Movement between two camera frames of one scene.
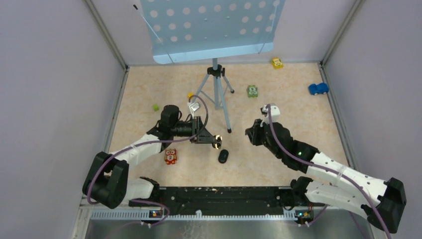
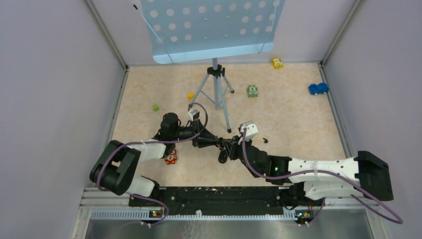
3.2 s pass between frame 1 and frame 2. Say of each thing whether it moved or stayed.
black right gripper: moved
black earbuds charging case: stayed
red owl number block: stayed
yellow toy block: stayed
